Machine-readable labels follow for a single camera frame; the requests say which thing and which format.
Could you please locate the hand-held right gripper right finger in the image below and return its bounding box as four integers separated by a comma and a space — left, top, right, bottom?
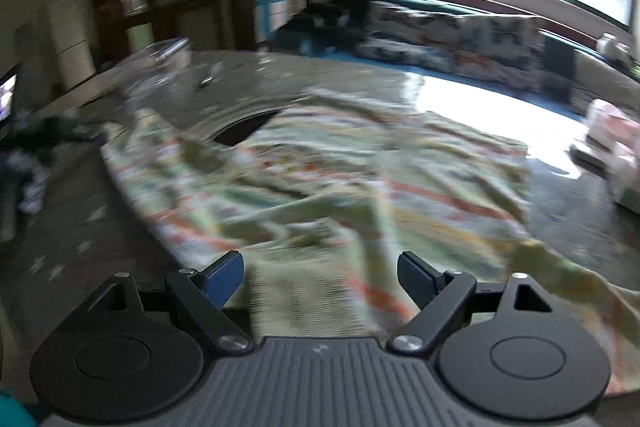
388, 251, 555, 355

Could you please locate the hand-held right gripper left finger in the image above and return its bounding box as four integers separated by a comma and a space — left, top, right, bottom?
89, 251, 254, 352

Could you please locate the colourful patterned cloth garment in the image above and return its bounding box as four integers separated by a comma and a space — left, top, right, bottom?
100, 89, 640, 395

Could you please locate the dark clothes heap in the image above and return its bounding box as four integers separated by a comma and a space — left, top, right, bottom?
0, 117, 108, 240

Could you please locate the white pink packet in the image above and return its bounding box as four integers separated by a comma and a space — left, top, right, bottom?
570, 98, 640, 208

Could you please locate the patterned sofa cushion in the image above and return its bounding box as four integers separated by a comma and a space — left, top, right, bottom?
355, 0, 546, 94

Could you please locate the dark cloth pile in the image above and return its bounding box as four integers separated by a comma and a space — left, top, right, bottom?
275, 0, 373, 56

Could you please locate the turquoise table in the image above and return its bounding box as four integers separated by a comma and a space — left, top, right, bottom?
251, 0, 296, 45

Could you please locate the small dark screen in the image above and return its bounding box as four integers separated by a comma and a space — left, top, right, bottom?
0, 64, 23, 140

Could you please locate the white jar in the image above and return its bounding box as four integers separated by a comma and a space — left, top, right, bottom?
597, 33, 621, 58

